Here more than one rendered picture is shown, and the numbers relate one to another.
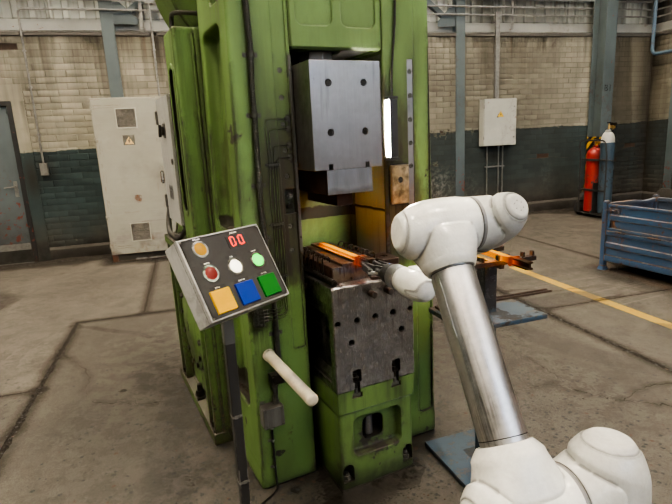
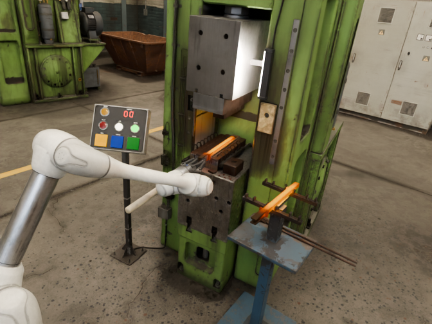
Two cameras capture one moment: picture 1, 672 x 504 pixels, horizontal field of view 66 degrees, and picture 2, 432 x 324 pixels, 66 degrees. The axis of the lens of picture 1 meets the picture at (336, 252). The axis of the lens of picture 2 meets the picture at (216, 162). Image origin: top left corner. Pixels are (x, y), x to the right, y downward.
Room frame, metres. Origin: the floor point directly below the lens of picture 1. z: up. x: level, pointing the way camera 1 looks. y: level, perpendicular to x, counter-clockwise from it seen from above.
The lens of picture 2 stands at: (0.96, -1.56, 1.85)
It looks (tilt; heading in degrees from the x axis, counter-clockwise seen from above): 26 degrees down; 52
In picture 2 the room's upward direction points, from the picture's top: 5 degrees clockwise
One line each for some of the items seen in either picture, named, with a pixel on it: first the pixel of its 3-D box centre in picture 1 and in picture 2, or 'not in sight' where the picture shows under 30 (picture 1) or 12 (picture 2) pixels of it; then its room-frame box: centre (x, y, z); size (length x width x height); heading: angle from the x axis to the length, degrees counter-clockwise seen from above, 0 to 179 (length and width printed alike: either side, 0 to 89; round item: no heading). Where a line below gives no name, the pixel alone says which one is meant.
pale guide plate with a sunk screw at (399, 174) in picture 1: (399, 184); (266, 118); (2.29, -0.30, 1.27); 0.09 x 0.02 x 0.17; 116
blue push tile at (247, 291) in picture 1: (247, 292); (117, 141); (1.63, 0.30, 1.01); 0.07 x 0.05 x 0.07; 141
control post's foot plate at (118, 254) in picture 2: not in sight; (128, 248); (1.71, 0.40, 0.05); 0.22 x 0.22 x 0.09; 26
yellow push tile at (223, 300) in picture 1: (223, 300); (101, 140); (1.55, 0.36, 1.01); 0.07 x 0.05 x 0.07; 141
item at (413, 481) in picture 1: (368, 482); (191, 279); (1.99, -0.09, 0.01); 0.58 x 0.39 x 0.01; 116
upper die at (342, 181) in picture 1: (327, 178); (224, 96); (2.22, 0.02, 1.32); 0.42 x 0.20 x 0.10; 26
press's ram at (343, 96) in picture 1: (332, 118); (234, 56); (2.24, -0.02, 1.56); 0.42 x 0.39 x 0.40; 26
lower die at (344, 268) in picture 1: (331, 260); (219, 149); (2.22, 0.02, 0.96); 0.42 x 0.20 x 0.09; 26
